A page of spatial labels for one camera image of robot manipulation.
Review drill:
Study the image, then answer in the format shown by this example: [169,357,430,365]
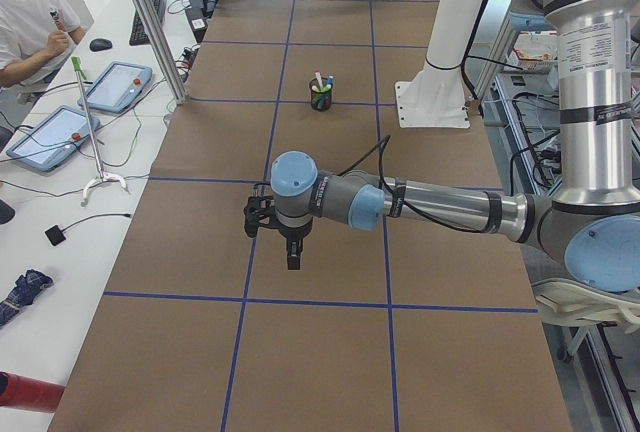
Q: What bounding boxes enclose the aluminium frame post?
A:
[132,0,187,105]

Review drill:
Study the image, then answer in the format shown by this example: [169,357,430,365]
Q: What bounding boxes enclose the white pedestal column base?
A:
[395,0,483,129]

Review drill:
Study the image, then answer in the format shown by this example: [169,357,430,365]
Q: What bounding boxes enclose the red capped white marker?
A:
[314,70,324,92]

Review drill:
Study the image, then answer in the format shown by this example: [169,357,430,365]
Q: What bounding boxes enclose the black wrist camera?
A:
[243,195,280,239]

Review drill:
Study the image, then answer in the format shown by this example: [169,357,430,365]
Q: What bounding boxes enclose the grey office chair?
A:
[532,278,639,363]

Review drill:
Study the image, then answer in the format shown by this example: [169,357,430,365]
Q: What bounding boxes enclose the small black square puck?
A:
[44,225,66,246]

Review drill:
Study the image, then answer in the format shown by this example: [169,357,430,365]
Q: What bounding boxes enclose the folded blue umbrella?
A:
[1,269,54,327]

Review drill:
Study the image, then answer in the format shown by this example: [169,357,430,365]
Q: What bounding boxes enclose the near blue teach pendant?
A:
[6,106,89,172]

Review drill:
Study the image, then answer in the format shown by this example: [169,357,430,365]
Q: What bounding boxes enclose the metal rod white stand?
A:
[71,56,128,207]

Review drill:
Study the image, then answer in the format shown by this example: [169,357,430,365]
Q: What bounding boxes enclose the black mesh pen cup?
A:
[309,79,333,112]

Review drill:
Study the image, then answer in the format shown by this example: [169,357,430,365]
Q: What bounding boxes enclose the seated person white shirt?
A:
[1,0,85,88]

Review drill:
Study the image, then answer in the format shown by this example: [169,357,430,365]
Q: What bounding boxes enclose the far blue teach pendant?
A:
[86,61,153,114]

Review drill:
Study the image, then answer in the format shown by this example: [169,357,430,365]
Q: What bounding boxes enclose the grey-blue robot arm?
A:
[270,0,639,292]

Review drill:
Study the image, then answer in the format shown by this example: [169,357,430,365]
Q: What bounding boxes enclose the blue teach pendant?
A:
[6,106,89,172]
[86,61,153,114]

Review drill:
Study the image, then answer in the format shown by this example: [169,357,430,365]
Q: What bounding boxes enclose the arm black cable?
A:
[339,134,489,234]

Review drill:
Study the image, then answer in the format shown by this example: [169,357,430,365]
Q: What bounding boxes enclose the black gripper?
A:
[277,212,313,270]

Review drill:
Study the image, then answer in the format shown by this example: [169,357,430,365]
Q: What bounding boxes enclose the black computer mouse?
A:
[89,38,113,52]

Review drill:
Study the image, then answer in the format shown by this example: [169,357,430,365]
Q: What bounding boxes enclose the black keyboard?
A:
[128,0,167,47]

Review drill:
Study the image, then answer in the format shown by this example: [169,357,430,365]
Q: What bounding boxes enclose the red cylinder bottle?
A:
[1,371,65,413]

